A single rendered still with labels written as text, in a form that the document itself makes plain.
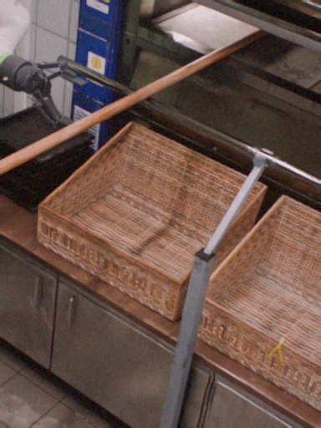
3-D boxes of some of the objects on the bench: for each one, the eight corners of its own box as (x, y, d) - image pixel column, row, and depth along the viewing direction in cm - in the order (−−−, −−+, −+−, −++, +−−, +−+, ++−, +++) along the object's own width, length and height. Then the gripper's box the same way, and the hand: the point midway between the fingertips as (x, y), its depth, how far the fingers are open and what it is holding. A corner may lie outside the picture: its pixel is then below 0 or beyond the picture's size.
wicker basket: (122, 183, 306) (131, 118, 290) (254, 252, 283) (271, 185, 267) (33, 242, 271) (37, 171, 255) (174, 325, 249) (188, 253, 233)
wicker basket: (264, 258, 281) (282, 191, 265) (420, 342, 258) (451, 273, 242) (182, 331, 247) (197, 259, 231) (354, 436, 224) (384, 364, 208)
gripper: (36, 32, 229) (96, 61, 220) (31, 112, 243) (87, 142, 235) (17, 39, 224) (77, 68, 215) (12, 120, 238) (69, 151, 229)
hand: (78, 105), depth 225 cm, fingers open, 13 cm apart
